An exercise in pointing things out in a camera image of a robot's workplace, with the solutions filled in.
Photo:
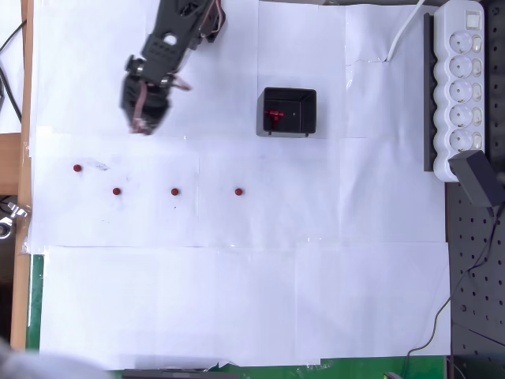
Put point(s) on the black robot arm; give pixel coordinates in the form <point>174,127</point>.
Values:
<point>173,19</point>

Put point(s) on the white power strip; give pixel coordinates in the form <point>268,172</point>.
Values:
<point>459,23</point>

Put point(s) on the metal clamp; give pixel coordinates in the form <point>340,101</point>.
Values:
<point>12,209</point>

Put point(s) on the black power adapter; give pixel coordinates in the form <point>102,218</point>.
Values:
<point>473,177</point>

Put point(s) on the white paper table cover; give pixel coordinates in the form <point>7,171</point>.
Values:
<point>236,296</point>

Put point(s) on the black perforated pegboard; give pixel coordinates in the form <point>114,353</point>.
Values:
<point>481,276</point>

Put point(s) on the black square bin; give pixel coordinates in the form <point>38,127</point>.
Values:
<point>307,114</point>

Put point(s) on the blurred grey object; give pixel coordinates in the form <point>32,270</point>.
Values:
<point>31,365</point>

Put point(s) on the green cutting mat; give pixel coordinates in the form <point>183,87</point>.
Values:
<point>34,300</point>

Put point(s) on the black flat device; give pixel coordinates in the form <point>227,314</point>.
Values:
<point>177,375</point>

